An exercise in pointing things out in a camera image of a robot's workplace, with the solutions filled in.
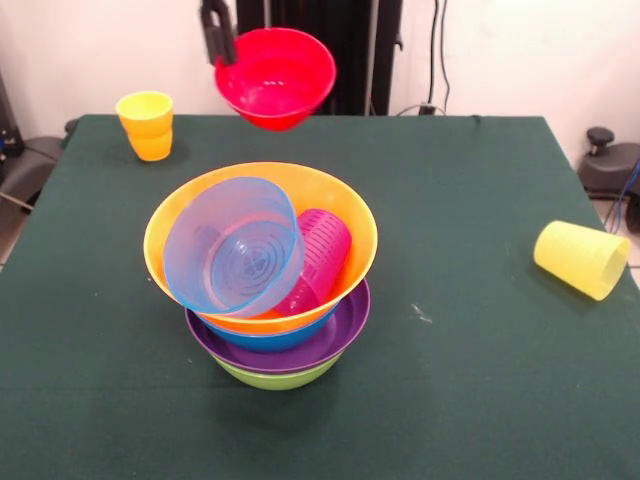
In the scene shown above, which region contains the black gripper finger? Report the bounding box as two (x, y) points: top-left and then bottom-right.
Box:
(198, 0), (222, 66)
(215, 0), (240, 66)

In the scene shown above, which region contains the small red bowl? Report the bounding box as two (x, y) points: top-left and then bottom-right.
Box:
(214, 27), (338, 133)

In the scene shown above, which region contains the large orange bowl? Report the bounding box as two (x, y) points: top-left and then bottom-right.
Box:
(143, 161), (379, 335)

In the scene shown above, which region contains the small blue bowl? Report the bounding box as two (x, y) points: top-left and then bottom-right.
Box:
(162, 176), (307, 320)

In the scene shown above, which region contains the purple cup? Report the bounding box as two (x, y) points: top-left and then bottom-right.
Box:
(273, 208), (353, 317)

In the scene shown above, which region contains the large blue bowl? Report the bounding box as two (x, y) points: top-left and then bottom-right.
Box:
(192, 299), (344, 353)

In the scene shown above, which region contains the purple bowl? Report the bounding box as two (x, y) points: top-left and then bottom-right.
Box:
(184, 273), (372, 376)

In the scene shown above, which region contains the green bowl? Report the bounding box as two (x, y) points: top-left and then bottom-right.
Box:
(209, 352), (344, 392)

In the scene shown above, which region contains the pale yellow translucent cup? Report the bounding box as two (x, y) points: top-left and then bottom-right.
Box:
(532, 220), (633, 303)

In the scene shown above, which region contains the orange yellow cup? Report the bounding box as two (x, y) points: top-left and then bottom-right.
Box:
(115, 90), (175, 162)

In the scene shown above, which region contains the dark green tablecloth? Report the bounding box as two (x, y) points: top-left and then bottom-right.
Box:
(0, 113), (640, 480)

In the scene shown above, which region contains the black floor device with knob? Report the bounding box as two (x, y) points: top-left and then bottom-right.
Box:
(579, 126), (640, 201)

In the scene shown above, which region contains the black wall cable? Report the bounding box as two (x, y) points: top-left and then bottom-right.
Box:
(428, 0), (452, 114)

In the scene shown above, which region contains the blue cable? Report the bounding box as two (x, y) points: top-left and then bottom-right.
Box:
(615, 162), (640, 229)

